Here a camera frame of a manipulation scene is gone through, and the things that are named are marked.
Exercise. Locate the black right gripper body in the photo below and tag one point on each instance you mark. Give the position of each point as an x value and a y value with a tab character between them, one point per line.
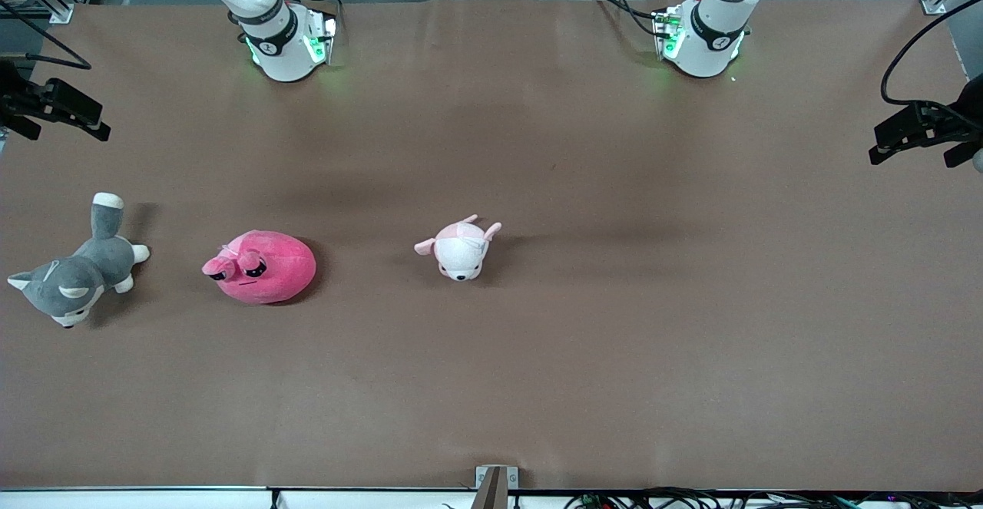
9	97

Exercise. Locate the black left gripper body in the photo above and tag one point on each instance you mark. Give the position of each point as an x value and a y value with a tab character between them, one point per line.
969	119

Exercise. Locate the pink round plush toy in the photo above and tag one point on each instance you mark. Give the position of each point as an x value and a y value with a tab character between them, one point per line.
269	275

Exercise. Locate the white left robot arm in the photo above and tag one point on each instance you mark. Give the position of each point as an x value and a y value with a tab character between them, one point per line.
710	41

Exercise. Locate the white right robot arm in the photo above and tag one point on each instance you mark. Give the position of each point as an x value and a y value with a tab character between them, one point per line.
280	48

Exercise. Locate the grey white husky plush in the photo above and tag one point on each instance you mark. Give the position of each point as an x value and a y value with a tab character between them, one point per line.
77	275

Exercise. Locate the left base connector box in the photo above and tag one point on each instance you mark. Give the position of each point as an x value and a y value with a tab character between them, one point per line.
670	33

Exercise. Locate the base connector box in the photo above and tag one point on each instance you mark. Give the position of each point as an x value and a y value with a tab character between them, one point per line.
670	33
319	41

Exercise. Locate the right base connector box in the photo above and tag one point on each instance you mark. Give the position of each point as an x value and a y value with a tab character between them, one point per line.
319	41

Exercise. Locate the white pink puppy plush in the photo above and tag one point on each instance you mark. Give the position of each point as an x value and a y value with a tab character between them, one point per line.
461	252

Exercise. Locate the white table edge rail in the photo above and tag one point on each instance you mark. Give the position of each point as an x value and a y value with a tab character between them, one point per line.
153	500

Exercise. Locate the metal table edge bracket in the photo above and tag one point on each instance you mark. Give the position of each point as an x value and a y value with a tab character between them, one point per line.
491	490

